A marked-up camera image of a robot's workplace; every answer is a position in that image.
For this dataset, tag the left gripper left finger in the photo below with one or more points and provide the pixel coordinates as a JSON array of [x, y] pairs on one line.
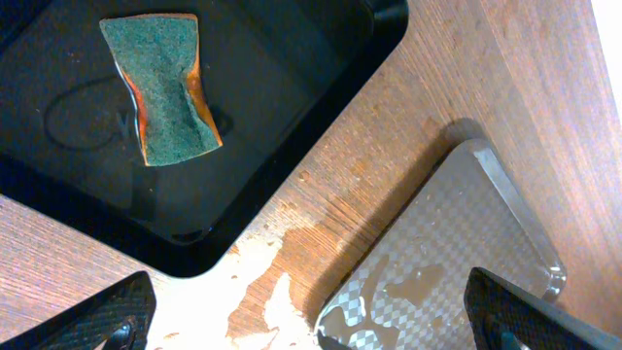
[[118, 317]]

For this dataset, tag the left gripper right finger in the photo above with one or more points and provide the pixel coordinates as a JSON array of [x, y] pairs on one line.
[[504, 316]]

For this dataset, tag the brown serving tray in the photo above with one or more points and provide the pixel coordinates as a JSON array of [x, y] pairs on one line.
[[408, 290]]

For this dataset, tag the black plastic tray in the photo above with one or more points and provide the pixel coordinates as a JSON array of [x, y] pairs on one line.
[[275, 75]]

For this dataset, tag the green and orange sponge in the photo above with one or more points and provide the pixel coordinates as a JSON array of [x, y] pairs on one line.
[[158, 59]]

